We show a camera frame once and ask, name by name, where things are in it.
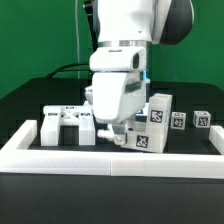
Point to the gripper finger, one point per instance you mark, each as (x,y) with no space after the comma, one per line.
(118,133)

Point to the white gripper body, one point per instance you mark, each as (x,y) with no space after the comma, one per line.
(116,96)

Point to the white chair seat part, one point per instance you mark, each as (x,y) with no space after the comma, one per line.
(141,139)

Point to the white chair back part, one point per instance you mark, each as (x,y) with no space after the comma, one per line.
(56,116)

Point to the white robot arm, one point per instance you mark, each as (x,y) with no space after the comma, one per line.
(125,29)

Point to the small tagged white cube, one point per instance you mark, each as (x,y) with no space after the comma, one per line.
(201,119)
(178,120)

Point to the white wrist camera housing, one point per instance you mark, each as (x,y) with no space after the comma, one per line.
(123,58)

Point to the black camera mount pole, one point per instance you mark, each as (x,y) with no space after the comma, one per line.
(90,7)

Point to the white U-shaped border frame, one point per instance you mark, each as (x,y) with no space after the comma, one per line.
(17,157)

